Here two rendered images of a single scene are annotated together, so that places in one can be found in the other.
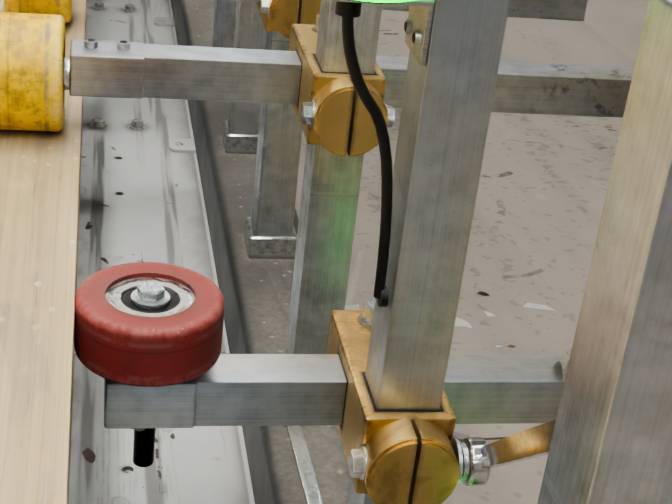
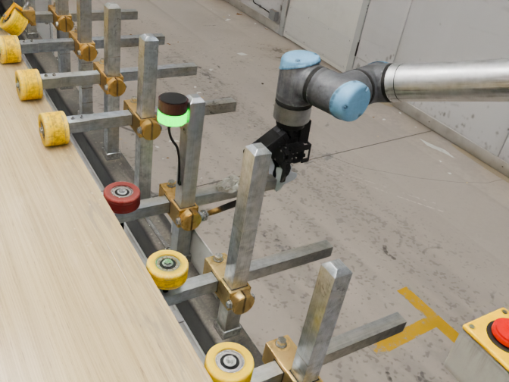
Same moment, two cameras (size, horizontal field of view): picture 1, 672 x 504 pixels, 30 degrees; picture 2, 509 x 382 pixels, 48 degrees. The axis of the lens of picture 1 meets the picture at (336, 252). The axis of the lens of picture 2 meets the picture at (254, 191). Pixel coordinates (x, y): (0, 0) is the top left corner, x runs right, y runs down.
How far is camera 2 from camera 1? 0.66 m
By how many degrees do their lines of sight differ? 22
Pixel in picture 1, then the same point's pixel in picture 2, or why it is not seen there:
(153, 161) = not seen: hidden behind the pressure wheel
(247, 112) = (87, 108)
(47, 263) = (90, 186)
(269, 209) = (111, 145)
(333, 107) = (147, 129)
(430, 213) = (190, 164)
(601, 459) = (245, 218)
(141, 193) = not seen: hidden behind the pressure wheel
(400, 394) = (185, 204)
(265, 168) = (109, 133)
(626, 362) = (247, 203)
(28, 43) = (58, 122)
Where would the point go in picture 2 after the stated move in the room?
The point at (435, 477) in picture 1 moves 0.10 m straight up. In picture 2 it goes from (196, 220) to (200, 185)
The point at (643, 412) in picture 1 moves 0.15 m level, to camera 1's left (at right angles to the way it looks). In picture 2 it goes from (250, 210) to (169, 216)
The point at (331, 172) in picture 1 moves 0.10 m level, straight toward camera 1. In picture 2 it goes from (145, 143) to (152, 164)
